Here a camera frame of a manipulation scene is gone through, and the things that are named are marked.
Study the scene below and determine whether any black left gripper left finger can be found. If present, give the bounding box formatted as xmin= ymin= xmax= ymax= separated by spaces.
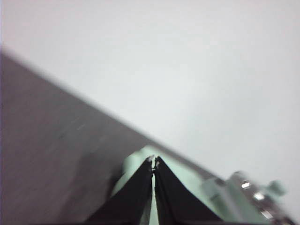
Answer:
xmin=86 ymin=156 xmax=155 ymax=225

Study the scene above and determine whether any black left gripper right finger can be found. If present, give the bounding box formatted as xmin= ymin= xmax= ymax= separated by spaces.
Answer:
xmin=154 ymin=156 xmax=224 ymax=225

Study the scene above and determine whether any glass lid with mint knob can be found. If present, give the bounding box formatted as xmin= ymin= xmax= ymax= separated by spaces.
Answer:
xmin=224 ymin=170 xmax=297 ymax=225

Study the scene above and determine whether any mint griddle cover silver handle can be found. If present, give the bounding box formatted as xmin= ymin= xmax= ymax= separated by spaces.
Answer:
xmin=112 ymin=144 xmax=225 ymax=225

